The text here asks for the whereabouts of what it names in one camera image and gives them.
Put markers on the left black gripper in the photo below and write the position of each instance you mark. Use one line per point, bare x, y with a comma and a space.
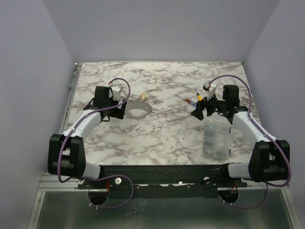
118, 113

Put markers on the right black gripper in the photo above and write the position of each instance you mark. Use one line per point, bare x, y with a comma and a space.
206, 108

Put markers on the large metal key ring band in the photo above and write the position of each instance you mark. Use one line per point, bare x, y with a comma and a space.
137, 110

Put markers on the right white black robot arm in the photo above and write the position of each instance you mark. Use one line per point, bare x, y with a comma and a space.
270, 157

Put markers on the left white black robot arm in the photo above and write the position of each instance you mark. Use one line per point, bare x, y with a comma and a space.
67, 149

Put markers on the red blue screwdriver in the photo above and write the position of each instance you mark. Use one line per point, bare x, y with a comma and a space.
187, 100

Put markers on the clear plastic organizer box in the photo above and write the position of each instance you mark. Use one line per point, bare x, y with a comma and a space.
216, 140

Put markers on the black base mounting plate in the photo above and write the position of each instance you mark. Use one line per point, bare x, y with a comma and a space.
175, 181

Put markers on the yellow handled screwdriver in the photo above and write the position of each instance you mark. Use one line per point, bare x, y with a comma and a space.
198, 95

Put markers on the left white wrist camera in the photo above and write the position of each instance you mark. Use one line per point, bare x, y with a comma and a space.
115, 91

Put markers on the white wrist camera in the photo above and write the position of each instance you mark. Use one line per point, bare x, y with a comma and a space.
210, 88
115, 91

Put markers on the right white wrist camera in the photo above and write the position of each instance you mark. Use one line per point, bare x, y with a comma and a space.
210, 88

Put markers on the aluminium frame rail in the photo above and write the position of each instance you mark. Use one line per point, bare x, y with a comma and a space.
50, 183

